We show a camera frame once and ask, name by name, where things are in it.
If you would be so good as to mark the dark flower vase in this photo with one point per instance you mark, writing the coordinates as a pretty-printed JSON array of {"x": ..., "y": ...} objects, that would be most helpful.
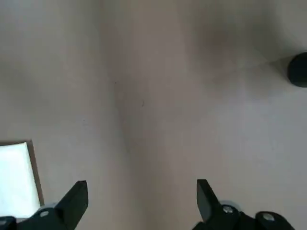
[{"x": 298, "y": 70}]

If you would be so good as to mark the cream-colored tablecloth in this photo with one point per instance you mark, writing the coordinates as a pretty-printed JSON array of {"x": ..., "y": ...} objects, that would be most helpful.
[{"x": 14, "y": 177}]

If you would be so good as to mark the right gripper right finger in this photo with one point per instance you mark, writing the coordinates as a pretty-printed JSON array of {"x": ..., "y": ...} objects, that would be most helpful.
[{"x": 216, "y": 215}]

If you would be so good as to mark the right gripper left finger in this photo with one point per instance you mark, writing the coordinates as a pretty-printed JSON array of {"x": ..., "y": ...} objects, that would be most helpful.
[{"x": 69, "y": 210}]

